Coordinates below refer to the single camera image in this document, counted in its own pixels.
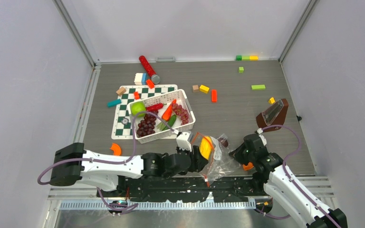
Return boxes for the orange curved track piece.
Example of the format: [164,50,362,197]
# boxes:
[109,143,122,156]

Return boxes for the red block near tube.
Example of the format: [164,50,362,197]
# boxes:
[146,79,154,89]

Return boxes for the small red block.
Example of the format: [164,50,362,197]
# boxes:
[134,92,140,100]

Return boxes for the green white chessboard mat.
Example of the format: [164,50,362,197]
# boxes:
[111,84,178,140]

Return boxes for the white blue toy block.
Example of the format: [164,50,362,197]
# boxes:
[134,73,147,86]

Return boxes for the brown box with lid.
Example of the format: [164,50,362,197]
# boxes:
[256,98,288,128]

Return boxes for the teal block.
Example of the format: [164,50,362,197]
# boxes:
[107,99,122,108]

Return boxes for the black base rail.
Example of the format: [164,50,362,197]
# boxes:
[101,176,271,203]

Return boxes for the green yellow block row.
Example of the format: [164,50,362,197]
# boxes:
[235,55,259,61]

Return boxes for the red fake chili pepper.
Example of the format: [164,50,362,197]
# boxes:
[146,103,164,112]

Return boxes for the red rectangular block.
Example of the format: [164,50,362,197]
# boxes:
[211,89,218,103]

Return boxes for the white slotted cable duct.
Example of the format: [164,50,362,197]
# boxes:
[59,198,256,210]

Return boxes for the brown wooden cube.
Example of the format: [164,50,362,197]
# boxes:
[192,85,199,93]

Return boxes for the flat green block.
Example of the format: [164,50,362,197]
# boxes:
[251,85,266,90]

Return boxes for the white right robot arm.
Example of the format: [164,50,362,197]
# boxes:
[229,133,348,228]

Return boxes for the purple fake grapes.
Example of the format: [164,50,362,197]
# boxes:
[136,114,157,137]

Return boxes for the white plastic basket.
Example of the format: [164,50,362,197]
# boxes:
[127,89,196,143]

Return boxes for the orange fake carrot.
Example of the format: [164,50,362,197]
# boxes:
[162,99,177,121]

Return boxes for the small yellow cube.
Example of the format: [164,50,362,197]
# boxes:
[268,97,276,105]

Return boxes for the tan wooden block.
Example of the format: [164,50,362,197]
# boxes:
[116,86,126,96]

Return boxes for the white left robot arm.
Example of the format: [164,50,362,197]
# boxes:
[48,142,209,197]

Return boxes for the pink fake grapes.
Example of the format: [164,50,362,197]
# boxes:
[172,104,190,125]

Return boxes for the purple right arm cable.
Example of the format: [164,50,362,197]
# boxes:
[255,124,342,228]

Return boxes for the orange S-shaped track piece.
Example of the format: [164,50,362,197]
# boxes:
[242,162,254,171]

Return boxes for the yellow fake banana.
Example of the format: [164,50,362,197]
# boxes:
[199,136,214,160]

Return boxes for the clear zip top bag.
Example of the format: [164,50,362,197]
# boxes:
[191,133,240,187]

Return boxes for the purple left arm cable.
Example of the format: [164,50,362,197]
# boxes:
[37,111,180,216]

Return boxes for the red cylinder tube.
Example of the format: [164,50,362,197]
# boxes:
[139,56,160,85]

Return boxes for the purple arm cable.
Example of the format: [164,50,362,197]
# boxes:
[37,111,180,216]
[255,124,342,228]

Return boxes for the green fake chili pepper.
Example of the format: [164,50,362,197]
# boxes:
[157,114,177,131]

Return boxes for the green fake apple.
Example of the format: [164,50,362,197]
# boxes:
[130,102,146,117]

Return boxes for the dark red fake plum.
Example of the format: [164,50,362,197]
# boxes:
[219,138,229,148]

